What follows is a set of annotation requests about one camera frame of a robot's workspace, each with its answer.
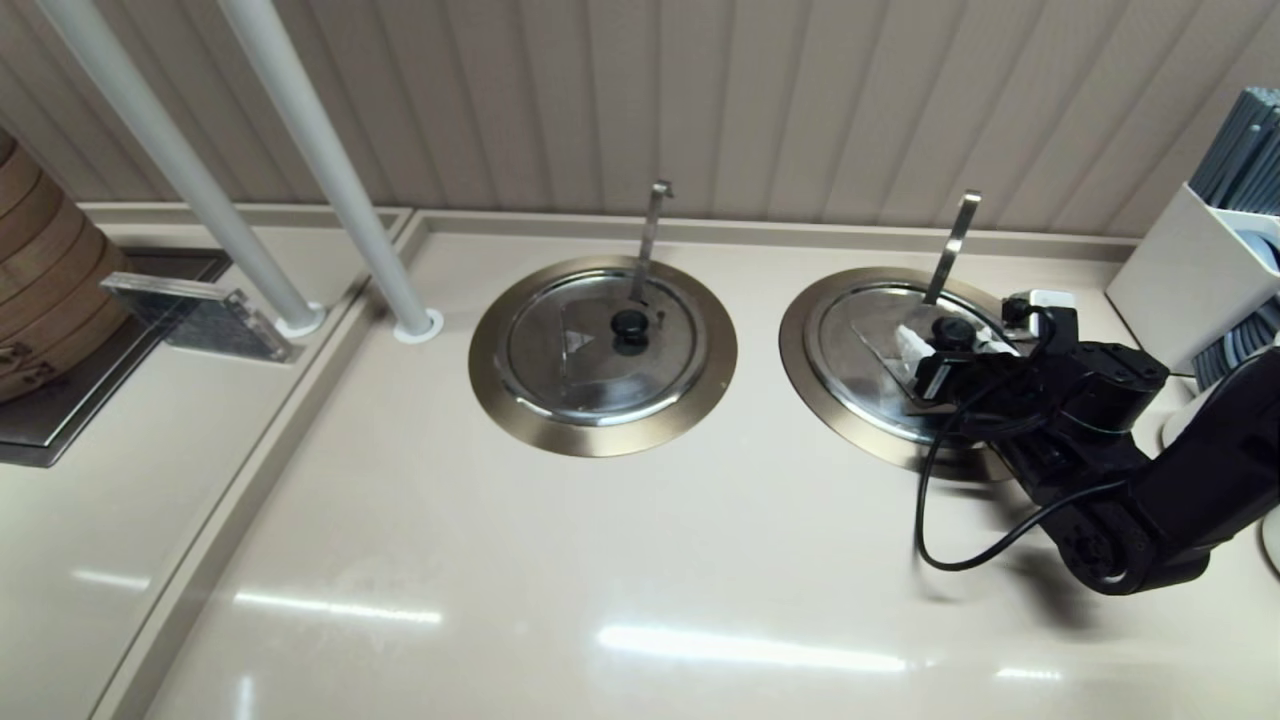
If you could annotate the thin white support pole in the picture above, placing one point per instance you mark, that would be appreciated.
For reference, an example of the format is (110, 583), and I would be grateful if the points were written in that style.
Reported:
(185, 170)

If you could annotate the white dish rim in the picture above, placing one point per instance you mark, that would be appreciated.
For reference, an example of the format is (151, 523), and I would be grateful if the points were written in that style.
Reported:
(1273, 540)

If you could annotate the white cutlery holder box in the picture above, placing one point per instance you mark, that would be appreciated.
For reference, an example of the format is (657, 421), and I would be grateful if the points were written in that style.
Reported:
(1180, 280)

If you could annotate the dark recessed steamer tray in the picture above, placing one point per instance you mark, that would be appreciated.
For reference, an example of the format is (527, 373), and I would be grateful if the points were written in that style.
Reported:
(60, 420)

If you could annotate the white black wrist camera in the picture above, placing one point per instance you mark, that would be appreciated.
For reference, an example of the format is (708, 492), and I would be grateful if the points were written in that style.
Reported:
(1055, 305)

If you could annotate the clear acrylic sign block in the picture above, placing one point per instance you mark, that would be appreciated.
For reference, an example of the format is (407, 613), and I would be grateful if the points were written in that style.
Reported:
(210, 322)

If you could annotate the stacked bamboo steamer baskets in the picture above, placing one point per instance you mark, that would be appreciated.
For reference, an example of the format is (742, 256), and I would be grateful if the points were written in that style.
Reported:
(50, 280)

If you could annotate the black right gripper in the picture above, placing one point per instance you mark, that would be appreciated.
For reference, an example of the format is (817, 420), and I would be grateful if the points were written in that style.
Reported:
(1025, 385)

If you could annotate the white round canister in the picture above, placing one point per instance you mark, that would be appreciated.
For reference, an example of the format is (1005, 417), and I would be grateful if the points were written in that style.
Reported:
(1180, 425)

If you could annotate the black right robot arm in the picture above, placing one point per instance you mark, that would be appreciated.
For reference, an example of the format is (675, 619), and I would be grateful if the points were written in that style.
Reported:
(1150, 520)

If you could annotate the thick white support pole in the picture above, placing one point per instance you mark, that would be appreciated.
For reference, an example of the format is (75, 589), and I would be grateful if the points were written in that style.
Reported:
(337, 170)

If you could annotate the steel pot lid black knob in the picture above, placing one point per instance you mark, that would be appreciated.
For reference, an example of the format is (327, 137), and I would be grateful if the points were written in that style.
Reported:
(860, 370)
(560, 380)

